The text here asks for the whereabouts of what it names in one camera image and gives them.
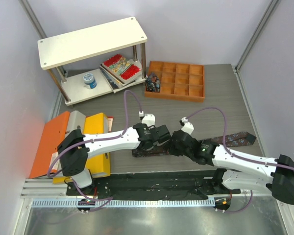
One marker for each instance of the brown blue-flowered tie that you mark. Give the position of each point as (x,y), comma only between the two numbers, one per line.
(232,140)

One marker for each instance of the red patterned book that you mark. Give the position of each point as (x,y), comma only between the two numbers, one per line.
(122,69)

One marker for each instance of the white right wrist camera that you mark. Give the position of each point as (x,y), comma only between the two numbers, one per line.
(187,127)

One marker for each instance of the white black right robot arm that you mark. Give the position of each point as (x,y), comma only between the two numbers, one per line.
(268,174)

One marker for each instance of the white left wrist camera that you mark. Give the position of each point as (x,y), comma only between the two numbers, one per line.
(148,119)

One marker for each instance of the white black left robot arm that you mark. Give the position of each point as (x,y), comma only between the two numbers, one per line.
(77,148)

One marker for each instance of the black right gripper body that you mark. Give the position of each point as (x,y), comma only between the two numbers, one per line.
(175,151)

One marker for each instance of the orange compartment tray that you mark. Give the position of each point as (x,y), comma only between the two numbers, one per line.
(177,81)

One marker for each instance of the orange binder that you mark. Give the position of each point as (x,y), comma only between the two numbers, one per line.
(52,135)

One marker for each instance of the white two-tier shelf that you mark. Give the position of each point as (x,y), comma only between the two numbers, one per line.
(85,43)

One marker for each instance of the white slotted cable duct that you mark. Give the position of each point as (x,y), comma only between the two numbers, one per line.
(83,203)

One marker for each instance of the grey binder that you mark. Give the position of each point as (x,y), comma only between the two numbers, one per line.
(76,121)

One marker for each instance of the yellow binder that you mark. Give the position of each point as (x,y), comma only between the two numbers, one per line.
(99,166)

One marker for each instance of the lower stacked books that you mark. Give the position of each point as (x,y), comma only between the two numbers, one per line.
(115,85)

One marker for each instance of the blue white jar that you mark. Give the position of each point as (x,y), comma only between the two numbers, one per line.
(89,80)

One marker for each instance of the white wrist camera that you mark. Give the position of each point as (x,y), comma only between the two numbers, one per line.
(148,119)
(187,127)

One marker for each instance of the aluminium extrusion rail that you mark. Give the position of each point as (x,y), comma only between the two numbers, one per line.
(42,188)

